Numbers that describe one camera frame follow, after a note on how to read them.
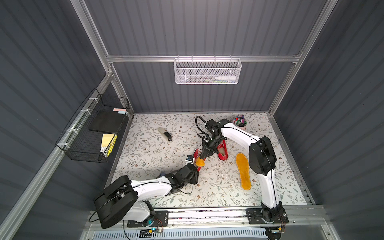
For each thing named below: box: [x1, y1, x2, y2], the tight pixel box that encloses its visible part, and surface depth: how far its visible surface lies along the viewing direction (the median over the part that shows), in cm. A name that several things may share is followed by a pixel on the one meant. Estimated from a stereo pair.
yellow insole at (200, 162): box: [195, 157, 205, 167], surface depth 82 cm
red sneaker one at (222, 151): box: [216, 139, 229, 161], surface depth 96 cm
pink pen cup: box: [233, 119, 248, 131], surface depth 101 cm
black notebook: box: [88, 109, 126, 133], surface depth 77 cm
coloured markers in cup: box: [233, 115, 248, 127], surface depth 101 cm
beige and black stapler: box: [157, 127, 172, 142], surface depth 104 cm
